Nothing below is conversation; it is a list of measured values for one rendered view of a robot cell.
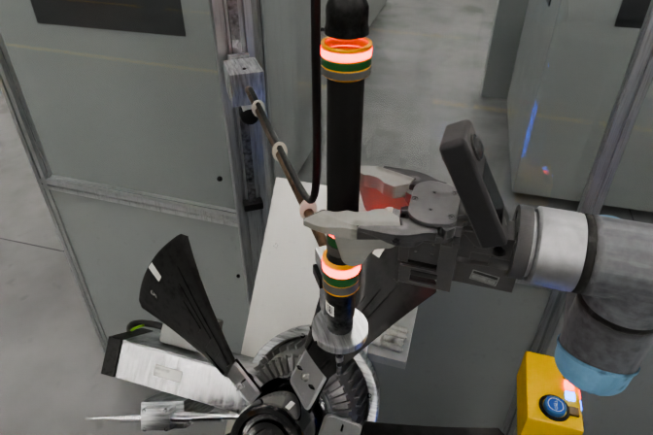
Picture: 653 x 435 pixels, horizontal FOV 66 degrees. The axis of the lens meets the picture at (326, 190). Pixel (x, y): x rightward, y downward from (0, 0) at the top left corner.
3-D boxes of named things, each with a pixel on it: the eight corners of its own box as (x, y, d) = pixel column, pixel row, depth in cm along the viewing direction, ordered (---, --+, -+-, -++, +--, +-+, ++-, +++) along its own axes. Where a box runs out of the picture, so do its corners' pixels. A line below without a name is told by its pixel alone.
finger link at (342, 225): (305, 278, 49) (399, 272, 49) (304, 230, 45) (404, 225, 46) (304, 255, 51) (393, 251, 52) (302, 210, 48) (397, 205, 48)
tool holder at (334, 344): (300, 306, 66) (298, 250, 60) (351, 294, 68) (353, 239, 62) (321, 361, 59) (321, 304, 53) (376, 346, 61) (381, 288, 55)
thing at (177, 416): (259, 420, 89) (89, 422, 97) (258, 407, 90) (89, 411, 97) (256, 424, 87) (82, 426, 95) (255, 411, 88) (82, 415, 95)
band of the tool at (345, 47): (315, 69, 45) (314, 37, 43) (360, 64, 46) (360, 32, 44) (329, 87, 41) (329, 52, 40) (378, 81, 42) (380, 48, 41)
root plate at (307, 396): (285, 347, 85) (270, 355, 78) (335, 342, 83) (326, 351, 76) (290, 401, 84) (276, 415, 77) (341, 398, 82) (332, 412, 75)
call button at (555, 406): (541, 397, 97) (544, 391, 96) (564, 403, 96) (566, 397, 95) (542, 416, 94) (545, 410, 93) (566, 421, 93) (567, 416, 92)
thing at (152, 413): (148, 426, 94) (148, 404, 95) (177, 426, 93) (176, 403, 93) (140, 431, 92) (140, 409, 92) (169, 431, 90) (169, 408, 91)
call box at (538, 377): (514, 379, 112) (525, 349, 106) (563, 390, 110) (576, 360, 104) (515, 447, 99) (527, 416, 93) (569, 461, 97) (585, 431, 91)
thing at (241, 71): (225, 91, 112) (221, 54, 107) (257, 87, 114) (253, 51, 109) (233, 111, 104) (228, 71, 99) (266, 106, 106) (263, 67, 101)
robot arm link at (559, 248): (592, 247, 42) (581, 193, 48) (533, 236, 43) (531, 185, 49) (567, 309, 46) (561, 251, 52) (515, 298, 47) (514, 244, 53)
